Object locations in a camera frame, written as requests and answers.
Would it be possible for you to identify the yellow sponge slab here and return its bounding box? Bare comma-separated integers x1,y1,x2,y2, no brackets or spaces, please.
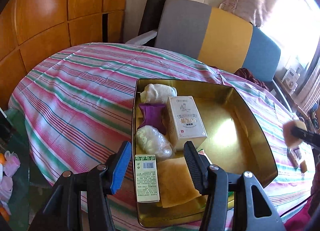
157,157,201,208

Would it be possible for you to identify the wooden wardrobe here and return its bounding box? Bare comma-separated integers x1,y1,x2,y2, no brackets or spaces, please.
1,0,126,109

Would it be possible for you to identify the right striped curtain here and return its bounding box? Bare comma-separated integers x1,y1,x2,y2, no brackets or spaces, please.
295,55,320,113

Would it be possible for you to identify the small green medicine box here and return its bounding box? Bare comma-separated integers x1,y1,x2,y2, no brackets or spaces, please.
134,154,160,203

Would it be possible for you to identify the small yellow sponge wedge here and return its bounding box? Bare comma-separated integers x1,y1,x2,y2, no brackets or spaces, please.
300,160,308,174

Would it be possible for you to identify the black cable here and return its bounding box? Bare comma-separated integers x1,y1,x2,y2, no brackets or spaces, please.
278,193,315,218

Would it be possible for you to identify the large white tea box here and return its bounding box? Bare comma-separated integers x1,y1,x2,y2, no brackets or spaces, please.
167,96,207,151

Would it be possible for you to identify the purple snack wrapper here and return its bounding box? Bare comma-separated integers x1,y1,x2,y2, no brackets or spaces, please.
138,103,167,135

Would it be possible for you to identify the black rolled mat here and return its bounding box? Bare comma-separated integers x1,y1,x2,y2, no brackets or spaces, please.
138,0,166,35

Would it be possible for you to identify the striped bed sheet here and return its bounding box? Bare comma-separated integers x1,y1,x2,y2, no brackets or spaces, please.
9,43,315,224

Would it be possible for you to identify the small white ball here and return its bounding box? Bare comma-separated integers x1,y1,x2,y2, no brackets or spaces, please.
140,84,177,104

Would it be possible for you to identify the gold tin tray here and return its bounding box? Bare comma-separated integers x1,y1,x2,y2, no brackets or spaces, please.
131,78,278,228

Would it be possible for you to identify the wooden side table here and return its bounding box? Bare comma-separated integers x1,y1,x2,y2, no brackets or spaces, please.
273,77,311,122

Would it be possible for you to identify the grey yellow blue armchair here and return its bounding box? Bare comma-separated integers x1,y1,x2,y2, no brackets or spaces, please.
126,0,293,112

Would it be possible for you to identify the white product box on table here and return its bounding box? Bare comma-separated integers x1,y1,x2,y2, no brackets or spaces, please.
281,68,300,90

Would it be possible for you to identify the large white plastic-wrapped bun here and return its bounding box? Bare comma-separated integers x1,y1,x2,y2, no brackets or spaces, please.
136,125,174,161

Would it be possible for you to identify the maroon cloth on chair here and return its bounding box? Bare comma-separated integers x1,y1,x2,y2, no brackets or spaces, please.
234,68,269,91

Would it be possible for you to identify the yellow sponge cake block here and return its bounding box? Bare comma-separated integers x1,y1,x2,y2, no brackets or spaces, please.
282,119,308,149

